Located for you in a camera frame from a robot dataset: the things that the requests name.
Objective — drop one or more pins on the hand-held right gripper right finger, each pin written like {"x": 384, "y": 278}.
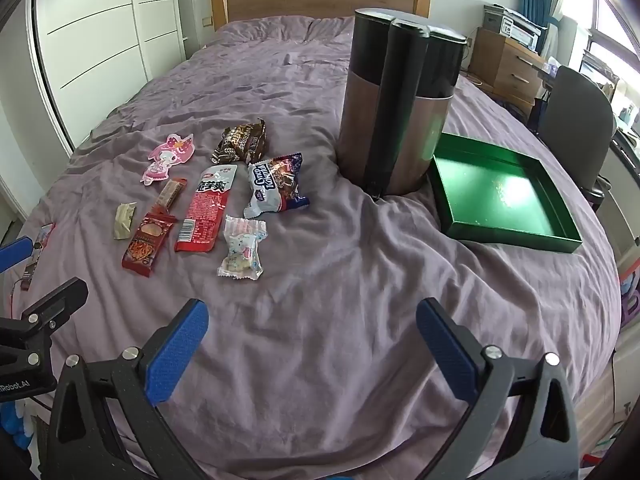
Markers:
{"x": 447, "y": 350}

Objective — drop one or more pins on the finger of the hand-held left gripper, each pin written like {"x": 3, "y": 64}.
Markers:
{"x": 50, "y": 305}
{"x": 15, "y": 252}

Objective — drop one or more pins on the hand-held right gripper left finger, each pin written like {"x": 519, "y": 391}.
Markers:
{"x": 177, "y": 355}

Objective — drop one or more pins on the small beige candy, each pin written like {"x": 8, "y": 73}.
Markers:
{"x": 125, "y": 220}

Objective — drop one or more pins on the small red snack packet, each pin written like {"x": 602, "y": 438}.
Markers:
{"x": 147, "y": 245}

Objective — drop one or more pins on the clear pastel candy packet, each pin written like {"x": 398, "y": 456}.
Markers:
{"x": 242, "y": 250}

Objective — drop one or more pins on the long red snack packet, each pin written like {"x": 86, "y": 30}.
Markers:
{"x": 205, "y": 210}

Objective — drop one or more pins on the green tray box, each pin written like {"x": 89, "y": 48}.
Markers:
{"x": 500, "y": 210}

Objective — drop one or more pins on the small brown snack bar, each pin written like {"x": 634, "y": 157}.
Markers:
{"x": 171, "y": 195}

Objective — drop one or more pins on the pink cartoon figure packet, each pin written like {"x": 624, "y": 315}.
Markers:
{"x": 165, "y": 160}

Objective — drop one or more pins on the white and blue cookie packet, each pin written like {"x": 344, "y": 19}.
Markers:
{"x": 272, "y": 187}

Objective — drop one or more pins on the brown snack packet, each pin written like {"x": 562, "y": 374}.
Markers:
{"x": 240, "y": 142}

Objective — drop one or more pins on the person's left hand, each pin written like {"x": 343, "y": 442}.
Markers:
{"x": 12, "y": 425}

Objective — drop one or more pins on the small colourful packet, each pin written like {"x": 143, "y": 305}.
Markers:
{"x": 44, "y": 234}

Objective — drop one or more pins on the purple bed sheet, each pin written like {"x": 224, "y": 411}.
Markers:
{"x": 325, "y": 285}

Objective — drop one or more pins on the purple stool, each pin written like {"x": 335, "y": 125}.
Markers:
{"x": 631, "y": 305}

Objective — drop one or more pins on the black and brown kettle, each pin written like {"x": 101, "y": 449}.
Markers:
{"x": 400, "y": 135}

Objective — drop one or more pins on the white wardrobe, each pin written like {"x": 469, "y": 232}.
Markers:
{"x": 100, "y": 35}

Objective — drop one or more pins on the grey office chair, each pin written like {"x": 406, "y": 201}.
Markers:
{"x": 575, "y": 120}

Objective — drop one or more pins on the wooden drawer cabinet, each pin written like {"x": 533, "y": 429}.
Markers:
{"x": 505, "y": 65}

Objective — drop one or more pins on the grey printer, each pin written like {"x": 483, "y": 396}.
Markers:
{"x": 510, "y": 25}

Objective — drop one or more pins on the window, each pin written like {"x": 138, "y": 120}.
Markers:
{"x": 605, "y": 55}

